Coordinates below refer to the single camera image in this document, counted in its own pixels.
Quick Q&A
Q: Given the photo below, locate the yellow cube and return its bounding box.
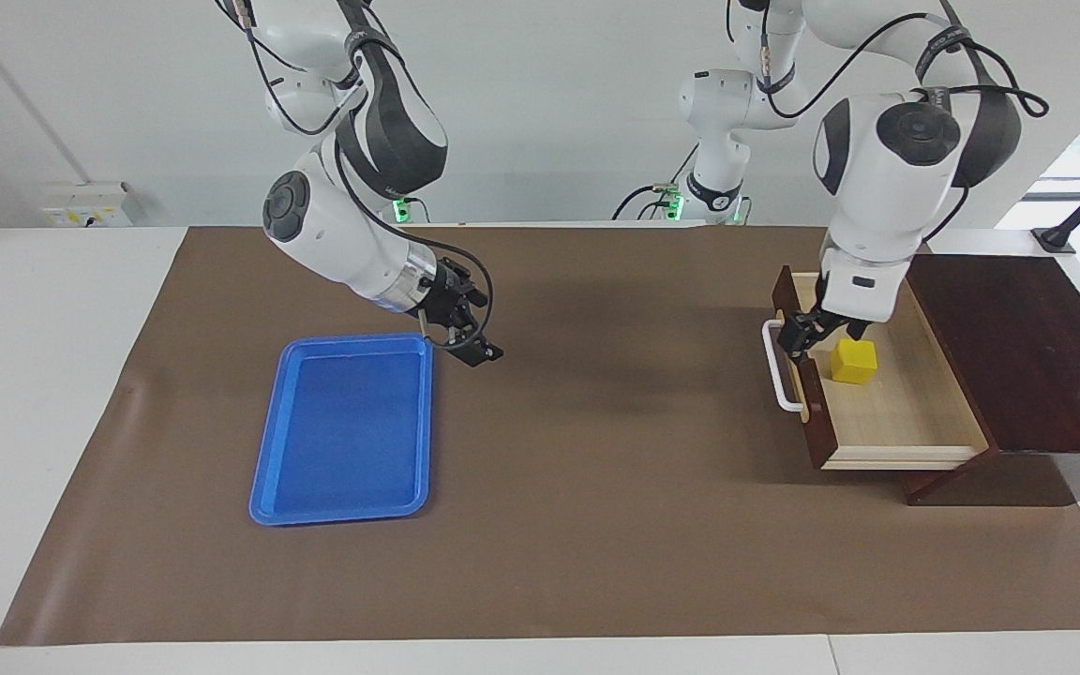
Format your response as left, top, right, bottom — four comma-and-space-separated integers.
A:
829, 337, 879, 386

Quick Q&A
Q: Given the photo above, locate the white drawer handle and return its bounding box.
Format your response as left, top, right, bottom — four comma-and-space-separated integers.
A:
761, 319, 809, 414

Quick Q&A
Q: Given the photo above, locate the wooden drawer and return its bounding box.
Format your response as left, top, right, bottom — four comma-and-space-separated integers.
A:
772, 265, 992, 472

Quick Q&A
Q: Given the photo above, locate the blue plastic tray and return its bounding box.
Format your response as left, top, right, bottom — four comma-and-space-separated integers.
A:
248, 333, 435, 527

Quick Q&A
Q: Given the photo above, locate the dark wooden cabinet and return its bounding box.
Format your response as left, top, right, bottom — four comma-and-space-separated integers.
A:
887, 253, 1080, 508

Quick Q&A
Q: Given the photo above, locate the brown table mat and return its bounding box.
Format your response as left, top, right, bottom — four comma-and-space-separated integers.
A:
0, 225, 1080, 647

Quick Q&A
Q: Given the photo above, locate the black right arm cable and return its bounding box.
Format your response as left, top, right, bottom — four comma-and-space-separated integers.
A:
215, 0, 497, 353

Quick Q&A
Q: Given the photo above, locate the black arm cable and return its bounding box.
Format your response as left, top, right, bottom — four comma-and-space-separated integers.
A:
726, 0, 1052, 245
215, 0, 497, 353

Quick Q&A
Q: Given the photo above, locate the black left base cable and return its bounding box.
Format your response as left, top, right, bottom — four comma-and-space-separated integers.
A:
611, 141, 702, 223

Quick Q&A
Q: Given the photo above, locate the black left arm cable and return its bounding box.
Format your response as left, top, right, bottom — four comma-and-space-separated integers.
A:
726, 0, 1052, 245

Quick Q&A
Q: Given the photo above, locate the white wall socket box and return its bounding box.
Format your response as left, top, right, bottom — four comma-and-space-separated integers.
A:
41, 182, 135, 229

